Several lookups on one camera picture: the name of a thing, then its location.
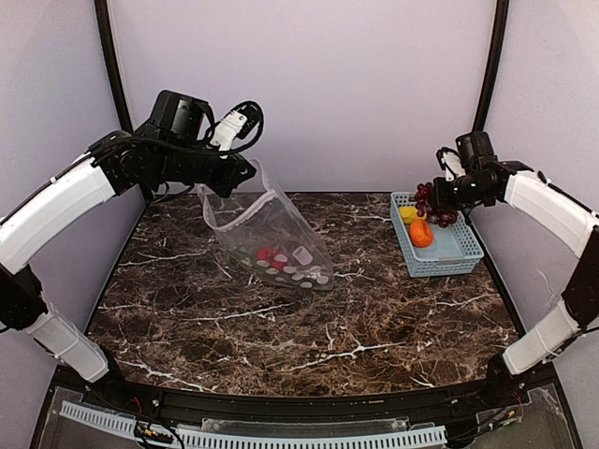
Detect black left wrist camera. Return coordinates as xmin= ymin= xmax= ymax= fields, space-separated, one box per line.
xmin=209 ymin=100 xmax=265 ymax=157

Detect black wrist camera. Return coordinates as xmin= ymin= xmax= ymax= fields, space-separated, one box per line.
xmin=209 ymin=100 xmax=265 ymax=157
xmin=436 ymin=147 xmax=465 ymax=182

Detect black front rail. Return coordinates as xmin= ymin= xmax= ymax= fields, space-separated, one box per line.
xmin=83 ymin=368 xmax=553 ymax=434

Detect orange fruit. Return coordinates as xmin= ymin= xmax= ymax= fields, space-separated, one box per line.
xmin=408 ymin=220 xmax=434 ymax=248

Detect light blue cable duct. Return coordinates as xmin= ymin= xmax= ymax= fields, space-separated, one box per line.
xmin=59 ymin=400 xmax=447 ymax=449

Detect green cucumber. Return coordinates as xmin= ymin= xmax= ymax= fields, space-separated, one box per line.
xmin=232 ymin=247 xmax=256 ymax=266

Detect black frame post right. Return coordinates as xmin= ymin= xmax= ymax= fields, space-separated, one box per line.
xmin=472 ymin=0 xmax=510 ymax=132

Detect black frame post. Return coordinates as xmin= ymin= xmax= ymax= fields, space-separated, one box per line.
xmin=472 ymin=0 xmax=510 ymax=132
xmin=94 ymin=0 xmax=133 ymax=132

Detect dark purple grapes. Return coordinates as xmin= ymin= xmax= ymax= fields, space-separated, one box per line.
xmin=414 ymin=182 xmax=458 ymax=228

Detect red apple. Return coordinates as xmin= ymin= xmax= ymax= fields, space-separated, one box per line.
xmin=256 ymin=248 xmax=288 ymax=270

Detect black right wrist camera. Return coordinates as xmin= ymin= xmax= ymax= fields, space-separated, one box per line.
xmin=436 ymin=147 xmax=465 ymax=182

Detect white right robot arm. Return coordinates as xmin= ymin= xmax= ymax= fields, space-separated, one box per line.
xmin=435 ymin=157 xmax=598 ymax=377

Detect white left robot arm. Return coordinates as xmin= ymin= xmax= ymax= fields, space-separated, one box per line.
xmin=1 ymin=122 xmax=256 ymax=383

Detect black frame post left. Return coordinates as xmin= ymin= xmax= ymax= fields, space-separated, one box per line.
xmin=94 ymin=0 xmax=133 ymax=132

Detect light blue perforated basket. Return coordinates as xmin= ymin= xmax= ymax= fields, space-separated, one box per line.
xmin=389 ymin=192 xmax=484 ymax=278

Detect clear zip top bag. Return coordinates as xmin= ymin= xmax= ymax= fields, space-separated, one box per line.
xmin=198 ymin=159 xmax=334 ymax=291

